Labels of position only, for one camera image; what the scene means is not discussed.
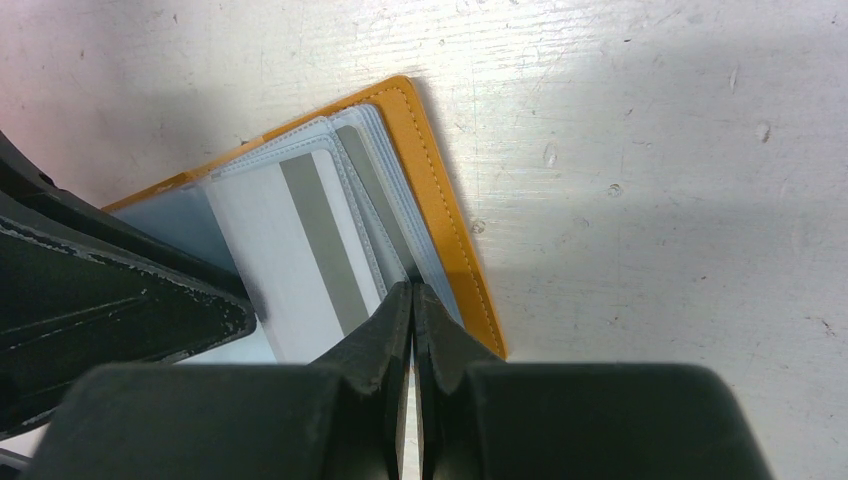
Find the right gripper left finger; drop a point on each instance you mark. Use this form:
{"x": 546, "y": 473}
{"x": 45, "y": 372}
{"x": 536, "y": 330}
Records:
{"x": 335, "y": 418}

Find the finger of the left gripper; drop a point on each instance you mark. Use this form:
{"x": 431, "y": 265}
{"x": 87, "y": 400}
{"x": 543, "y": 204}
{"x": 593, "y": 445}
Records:
{"x": 81, "y": 289}

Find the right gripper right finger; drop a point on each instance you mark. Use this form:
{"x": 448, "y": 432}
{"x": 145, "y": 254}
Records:
{"x": 484, "y": 418}

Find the yellow leather card holder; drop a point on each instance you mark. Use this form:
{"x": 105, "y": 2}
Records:
{"x": 393, "y": 173}

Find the white card with stripe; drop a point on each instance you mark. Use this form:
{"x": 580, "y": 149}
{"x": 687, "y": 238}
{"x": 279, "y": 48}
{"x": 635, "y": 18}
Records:
{"x": 291, "y": 231}

